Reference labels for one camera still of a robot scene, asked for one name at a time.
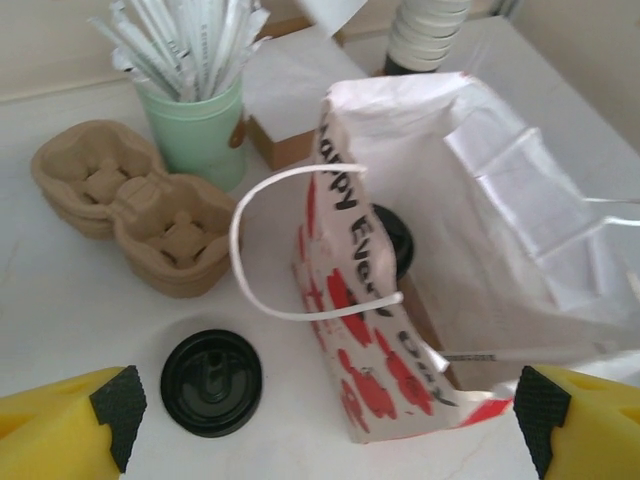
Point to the brown pulp cup carrier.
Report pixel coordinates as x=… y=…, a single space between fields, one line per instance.
x=100 y=165
x=175 y=292

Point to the white paper napkin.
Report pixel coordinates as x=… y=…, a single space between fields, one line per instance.
x=332 y=15

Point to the white napkin stack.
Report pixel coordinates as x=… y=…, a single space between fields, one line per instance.
x=290 y=85

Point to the white straw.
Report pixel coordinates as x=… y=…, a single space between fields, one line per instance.
x=240 y=35
x=200 y=40
x=470 y=357
x=172 y=40
x=130 y=55
x=145 y=45

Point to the red and white paper bag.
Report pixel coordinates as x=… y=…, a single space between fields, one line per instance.
x=500 y=200

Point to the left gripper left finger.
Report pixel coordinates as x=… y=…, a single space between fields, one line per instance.
x=50 y=435

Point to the black plastic cup lid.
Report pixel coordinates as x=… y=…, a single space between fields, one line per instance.
x=400 y=240
x=235 y=380

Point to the mint green straw holder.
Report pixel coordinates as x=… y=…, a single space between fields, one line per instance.
x=200 y=140

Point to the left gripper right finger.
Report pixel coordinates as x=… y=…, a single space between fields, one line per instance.
x=600 y=440

